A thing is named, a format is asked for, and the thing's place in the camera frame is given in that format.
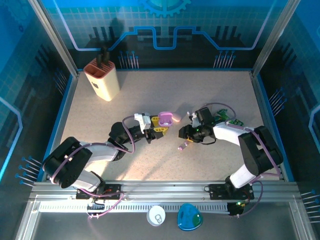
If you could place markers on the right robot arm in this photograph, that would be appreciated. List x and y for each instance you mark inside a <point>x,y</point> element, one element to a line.
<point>260,152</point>

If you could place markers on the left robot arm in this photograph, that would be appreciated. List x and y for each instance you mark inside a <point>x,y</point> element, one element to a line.
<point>65,162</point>

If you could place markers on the green snack packet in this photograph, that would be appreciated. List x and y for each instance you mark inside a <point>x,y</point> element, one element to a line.
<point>233,122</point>

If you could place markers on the beige knife block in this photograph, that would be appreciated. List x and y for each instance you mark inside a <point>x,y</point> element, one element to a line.
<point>105,82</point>

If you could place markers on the blue dome device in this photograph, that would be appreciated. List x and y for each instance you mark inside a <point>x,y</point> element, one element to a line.
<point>190,217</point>

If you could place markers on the white pull-tab can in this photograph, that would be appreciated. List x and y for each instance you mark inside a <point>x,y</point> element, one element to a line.
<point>156,215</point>

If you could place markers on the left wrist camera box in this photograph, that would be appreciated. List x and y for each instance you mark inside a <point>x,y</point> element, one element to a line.
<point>143,122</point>

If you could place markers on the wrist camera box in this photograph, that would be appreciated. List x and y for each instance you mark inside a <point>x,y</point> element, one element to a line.
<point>203,115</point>
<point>143,122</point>

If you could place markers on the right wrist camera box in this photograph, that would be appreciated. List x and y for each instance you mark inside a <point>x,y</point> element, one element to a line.
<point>203,115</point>

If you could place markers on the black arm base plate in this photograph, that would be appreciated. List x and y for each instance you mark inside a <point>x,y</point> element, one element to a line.
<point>115,189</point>
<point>217,192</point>

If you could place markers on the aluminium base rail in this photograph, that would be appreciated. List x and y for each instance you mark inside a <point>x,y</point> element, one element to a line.
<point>162,190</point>

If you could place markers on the aluminium side rail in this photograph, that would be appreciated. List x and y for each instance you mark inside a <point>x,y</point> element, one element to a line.
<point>74,83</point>
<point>255,83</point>

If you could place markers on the aluminium frame post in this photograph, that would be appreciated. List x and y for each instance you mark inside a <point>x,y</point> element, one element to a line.
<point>56,40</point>
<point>273,37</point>

